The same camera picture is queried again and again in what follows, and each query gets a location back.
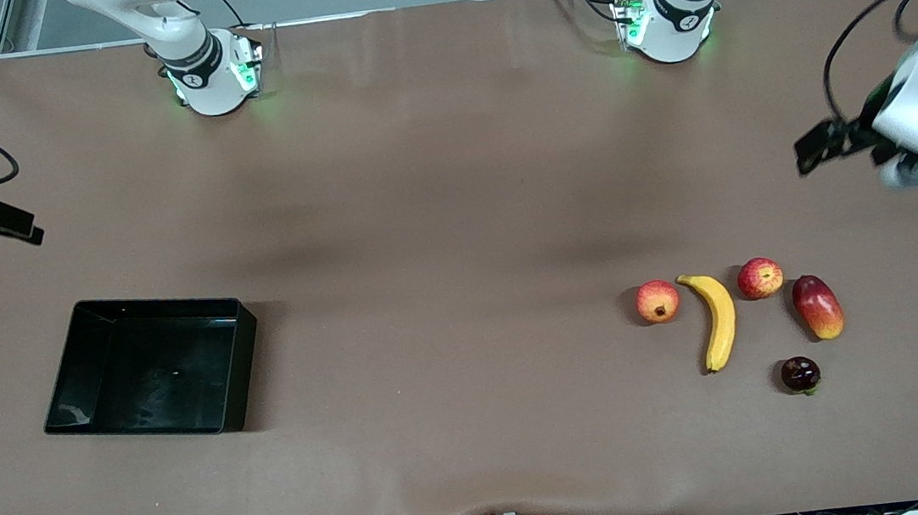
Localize red yellow mango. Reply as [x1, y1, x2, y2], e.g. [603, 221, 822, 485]
[790, 271, 847, 344]

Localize black right base cable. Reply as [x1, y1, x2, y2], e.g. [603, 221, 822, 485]
[206, 0, 248, 31]

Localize yellow banana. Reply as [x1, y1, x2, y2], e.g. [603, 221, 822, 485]
[676, 269, 743, 377]

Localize brown table cover sheet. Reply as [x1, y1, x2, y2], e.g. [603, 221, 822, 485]
[0, 0, 918, 515]

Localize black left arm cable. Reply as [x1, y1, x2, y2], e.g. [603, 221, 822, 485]
[814, 0, 918, 126]

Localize red pomegranate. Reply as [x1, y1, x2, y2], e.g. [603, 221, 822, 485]
[633, 277, 683, 327]

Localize dark purple mangosteen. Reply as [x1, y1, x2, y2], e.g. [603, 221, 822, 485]
[779, 354, 824, 399]

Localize red yellow apple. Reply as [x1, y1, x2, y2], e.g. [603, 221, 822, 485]
[735, 255, 786, 302]

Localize black plastic box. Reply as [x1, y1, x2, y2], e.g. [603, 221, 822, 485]
[31, 282, 269, 452]

